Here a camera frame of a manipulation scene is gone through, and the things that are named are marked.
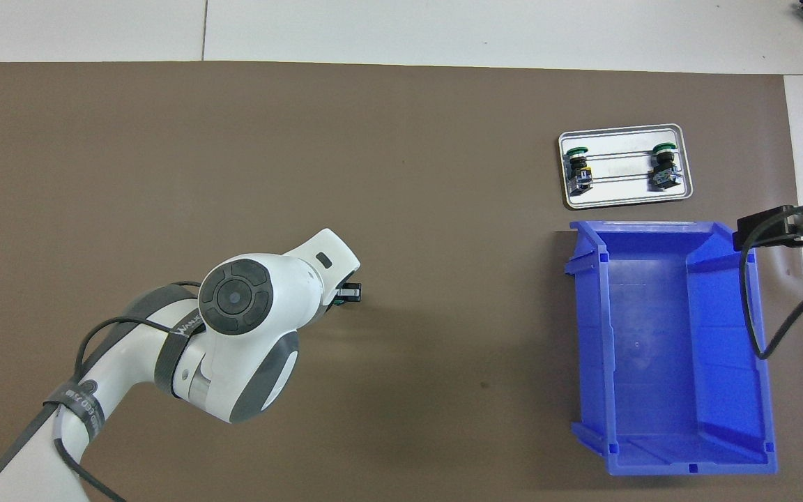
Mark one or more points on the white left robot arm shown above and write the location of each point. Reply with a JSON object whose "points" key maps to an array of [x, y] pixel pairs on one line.
{"points": [[248, 348]]}

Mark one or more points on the green button blue block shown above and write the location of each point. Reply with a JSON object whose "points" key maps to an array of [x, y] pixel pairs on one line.
{"points": [[663, 171]]}

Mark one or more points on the green button yellow marked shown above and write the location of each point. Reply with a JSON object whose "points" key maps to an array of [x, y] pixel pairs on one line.
{"points": [[578, 171]]}

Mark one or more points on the brown table mat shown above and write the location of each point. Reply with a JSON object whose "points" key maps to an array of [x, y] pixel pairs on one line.
{"points": [[443, 209]]}

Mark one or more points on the silver metal tray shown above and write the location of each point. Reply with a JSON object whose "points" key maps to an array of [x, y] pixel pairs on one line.
{"points": [[621, 167]]}

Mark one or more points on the blue plastic storage bin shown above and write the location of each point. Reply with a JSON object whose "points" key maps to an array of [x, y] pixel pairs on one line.
{"points": [[652, 362]]}

